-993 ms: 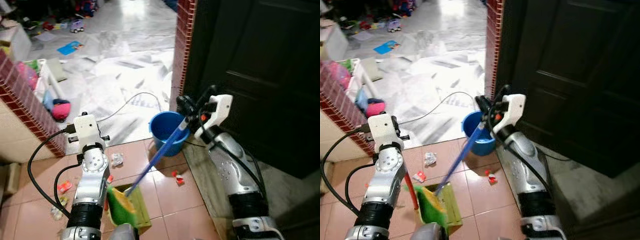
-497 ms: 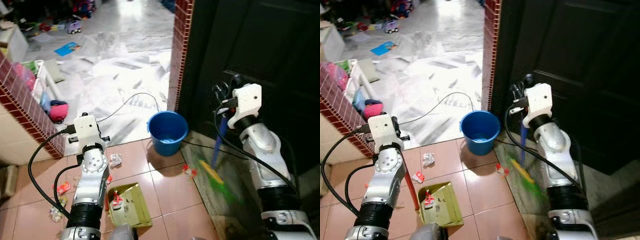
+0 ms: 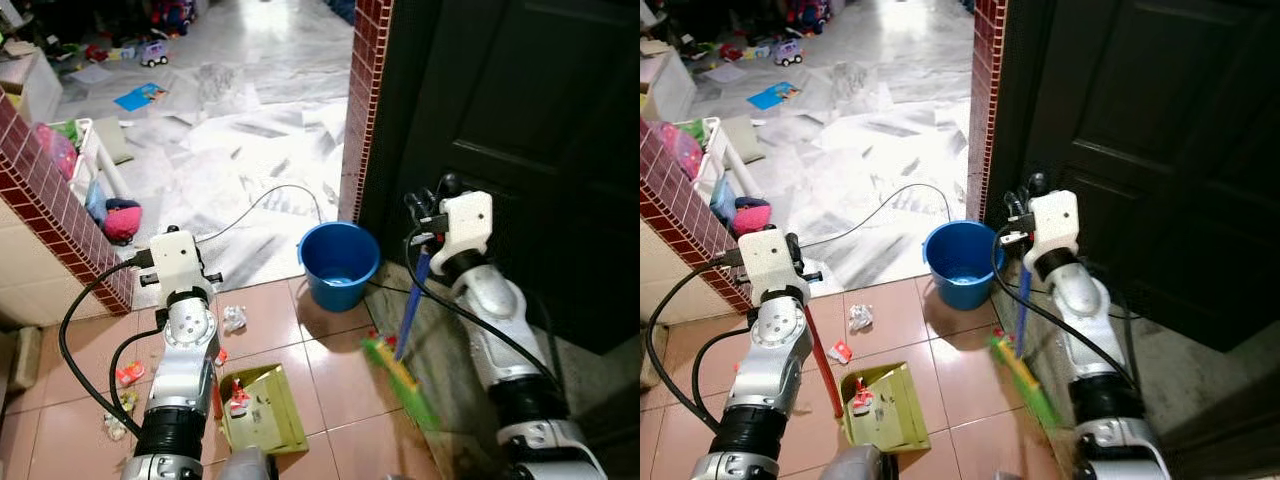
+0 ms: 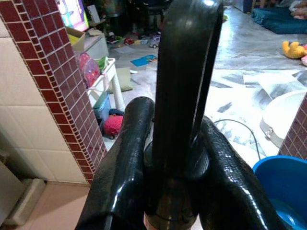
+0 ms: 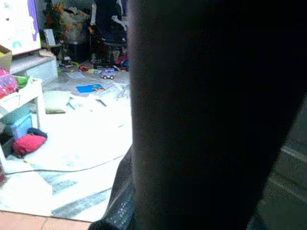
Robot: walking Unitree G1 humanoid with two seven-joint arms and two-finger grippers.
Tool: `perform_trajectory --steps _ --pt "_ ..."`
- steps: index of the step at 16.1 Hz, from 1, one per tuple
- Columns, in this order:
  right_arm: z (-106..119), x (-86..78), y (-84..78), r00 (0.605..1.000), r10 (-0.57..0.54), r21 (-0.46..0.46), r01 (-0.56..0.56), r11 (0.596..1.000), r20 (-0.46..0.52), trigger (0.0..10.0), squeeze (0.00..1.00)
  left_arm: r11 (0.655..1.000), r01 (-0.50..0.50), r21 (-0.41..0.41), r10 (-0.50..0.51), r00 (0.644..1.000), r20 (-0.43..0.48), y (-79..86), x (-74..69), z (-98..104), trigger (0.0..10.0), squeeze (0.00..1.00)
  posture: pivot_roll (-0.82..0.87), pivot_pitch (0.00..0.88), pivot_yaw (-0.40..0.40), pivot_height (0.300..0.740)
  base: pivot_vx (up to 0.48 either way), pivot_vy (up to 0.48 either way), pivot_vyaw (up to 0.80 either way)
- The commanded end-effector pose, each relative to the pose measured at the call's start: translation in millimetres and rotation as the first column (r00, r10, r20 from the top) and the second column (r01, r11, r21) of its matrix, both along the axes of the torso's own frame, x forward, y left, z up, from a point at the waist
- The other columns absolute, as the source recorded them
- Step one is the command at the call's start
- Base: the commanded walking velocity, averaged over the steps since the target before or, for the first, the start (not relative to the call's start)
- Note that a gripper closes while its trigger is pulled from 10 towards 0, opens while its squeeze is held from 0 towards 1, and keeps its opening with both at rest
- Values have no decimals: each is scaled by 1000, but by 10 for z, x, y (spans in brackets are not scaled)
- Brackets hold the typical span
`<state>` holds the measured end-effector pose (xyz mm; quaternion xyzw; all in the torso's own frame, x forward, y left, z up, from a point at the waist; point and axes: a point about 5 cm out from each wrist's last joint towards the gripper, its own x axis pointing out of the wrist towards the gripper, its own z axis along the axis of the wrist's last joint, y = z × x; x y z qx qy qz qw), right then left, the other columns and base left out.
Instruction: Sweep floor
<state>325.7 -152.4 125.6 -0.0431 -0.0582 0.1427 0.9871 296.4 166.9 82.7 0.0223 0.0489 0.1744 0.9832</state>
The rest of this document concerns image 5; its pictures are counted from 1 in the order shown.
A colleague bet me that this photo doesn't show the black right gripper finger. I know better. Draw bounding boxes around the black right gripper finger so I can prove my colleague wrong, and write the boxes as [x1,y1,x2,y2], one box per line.
[88,145,135,230]

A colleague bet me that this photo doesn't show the brown cardboard box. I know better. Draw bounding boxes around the brown cardboard box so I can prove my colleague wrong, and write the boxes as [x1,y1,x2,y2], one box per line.
[0,45,13,73]

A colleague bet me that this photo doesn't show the dark navy cloth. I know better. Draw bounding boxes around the dark navy cloth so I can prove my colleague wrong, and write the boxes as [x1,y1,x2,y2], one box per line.
[26,127,48,139]

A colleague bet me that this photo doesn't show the purple toy car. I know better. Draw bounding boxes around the purple toy car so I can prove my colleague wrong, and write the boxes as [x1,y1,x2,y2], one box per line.
[99,68,116,80]

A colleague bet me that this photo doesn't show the clear plastic bag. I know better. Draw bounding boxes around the clear plastic bag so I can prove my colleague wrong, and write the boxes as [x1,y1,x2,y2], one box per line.
[59,4,90,42]

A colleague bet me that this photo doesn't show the blue picture book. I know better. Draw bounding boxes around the blue picture book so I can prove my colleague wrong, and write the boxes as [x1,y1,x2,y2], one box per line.
[76,84,106,94]

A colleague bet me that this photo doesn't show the white green cushion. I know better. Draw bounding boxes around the white green cushion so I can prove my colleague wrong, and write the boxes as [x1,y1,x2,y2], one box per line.
[42,90,71,114]

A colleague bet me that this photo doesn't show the pink purple toy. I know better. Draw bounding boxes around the pink purple toy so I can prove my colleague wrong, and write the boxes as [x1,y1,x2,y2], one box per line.
[0,68,20,99]

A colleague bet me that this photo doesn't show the pink red toy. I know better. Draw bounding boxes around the pink red toy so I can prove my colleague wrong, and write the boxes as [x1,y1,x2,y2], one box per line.
[114,53,130,72]

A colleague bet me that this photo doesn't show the white low table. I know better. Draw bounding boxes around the white low table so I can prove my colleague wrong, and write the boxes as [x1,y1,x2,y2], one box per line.
[0,76,47,170]

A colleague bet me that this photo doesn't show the white drawing board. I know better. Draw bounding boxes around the white drawing board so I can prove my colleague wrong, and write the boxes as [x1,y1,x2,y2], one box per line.
[0,0,42,56]

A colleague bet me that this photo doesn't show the white picture frame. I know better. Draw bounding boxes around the white picture frame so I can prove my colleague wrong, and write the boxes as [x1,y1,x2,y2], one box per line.
[43,28,57,47]

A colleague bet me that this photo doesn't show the thin floor cable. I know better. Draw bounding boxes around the thin floor cable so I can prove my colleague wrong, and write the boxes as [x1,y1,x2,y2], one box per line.
[4,154,125,175]

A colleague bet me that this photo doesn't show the small green tree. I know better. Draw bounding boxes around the small green tree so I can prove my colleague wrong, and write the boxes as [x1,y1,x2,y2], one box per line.
[42,0,68,60]

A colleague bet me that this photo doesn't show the white low cabinet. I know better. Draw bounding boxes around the white low cabinet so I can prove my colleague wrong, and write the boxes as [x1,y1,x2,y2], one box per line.
[10,54,59,85]

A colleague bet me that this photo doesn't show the red fabric bag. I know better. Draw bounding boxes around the red fabric bag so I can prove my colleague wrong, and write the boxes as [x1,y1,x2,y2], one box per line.
[12,133,47,157]

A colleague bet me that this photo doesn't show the black waste bin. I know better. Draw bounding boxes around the black waste bin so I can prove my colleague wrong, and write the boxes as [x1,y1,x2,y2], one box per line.
[68,40,91,64]

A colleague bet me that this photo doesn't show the green toy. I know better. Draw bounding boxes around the green toy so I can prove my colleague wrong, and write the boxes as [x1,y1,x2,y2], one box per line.
[15,76,31,89]

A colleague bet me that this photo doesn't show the grey paper sheet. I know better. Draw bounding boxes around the grey paper sheet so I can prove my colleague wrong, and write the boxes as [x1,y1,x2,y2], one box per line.
[65,71,86,80]

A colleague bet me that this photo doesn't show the blue storage box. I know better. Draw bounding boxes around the blue storage box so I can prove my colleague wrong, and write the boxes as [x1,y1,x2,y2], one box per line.
[0,112,33,141]

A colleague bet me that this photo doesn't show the black office chair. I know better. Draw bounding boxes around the black office chair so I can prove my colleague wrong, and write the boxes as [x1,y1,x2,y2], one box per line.
[89,0,129,69]

